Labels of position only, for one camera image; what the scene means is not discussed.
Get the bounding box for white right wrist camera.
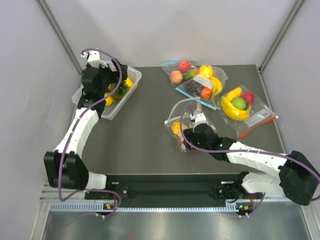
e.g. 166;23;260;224
189;113;208;129

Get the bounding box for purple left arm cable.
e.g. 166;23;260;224
57;47;123;202

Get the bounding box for aluminium frame post left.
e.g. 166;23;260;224
35;0;82;74

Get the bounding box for blue zip bag with grapes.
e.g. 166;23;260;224
175;64;229;110

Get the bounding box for red slider zip bag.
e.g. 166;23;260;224
217;85;279;138

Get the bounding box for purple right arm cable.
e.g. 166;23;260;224
179;108;320;203

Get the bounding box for yellow lemon in basket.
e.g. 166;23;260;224
104;92;115;107

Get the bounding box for orange pineapple with green leaves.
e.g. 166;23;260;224
109;83;129;100

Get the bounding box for grey slotted cable duct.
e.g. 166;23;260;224
49;201;241;213

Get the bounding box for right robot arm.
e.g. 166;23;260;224
181;123;320;206

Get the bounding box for green apple in bag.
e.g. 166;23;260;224
231;97;247;110

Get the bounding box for aluminium frame post right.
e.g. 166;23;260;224
257;0;306;74

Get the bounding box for yellow banana bunch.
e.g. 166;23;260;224
220;96;252;121

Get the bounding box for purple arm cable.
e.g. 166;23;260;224
57;47;123;202
179;108;320;203

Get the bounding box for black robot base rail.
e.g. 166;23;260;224
84;171;268;204

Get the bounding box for red apple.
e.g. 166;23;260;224
178;60;191;73

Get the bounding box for dark purple grapes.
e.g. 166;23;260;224
186;79;204;97

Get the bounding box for green red mango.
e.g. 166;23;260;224
182;68;199;81

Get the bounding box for polka dot zip bag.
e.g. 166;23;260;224
164;97;220;152

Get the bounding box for orange yellow round fruit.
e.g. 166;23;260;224
199;64;214;79

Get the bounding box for yellow banana in grape bag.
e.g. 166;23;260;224
209;76;223;101

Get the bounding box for white perforated plastic basket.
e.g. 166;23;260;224
71;60;143;121

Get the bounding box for yellow mango in basket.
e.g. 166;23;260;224
125;77;134;89

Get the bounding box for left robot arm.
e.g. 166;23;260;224
43;60;128;199

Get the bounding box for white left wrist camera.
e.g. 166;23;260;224
81;50;107;69

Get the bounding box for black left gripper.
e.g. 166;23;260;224
93;58;127;96

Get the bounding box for zip bag with apple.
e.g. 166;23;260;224
160;60;199;87

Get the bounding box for small orange pumpkin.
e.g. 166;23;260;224
200;86;213;99

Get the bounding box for pink peach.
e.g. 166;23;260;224
169;70;183;84

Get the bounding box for aluminium frame post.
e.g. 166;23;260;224
257;0;306;74
35;0;82;74

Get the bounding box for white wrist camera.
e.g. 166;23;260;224
189;113;208;129
81;50;107;69

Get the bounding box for red fruit in bag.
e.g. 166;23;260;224
240;91;256;105

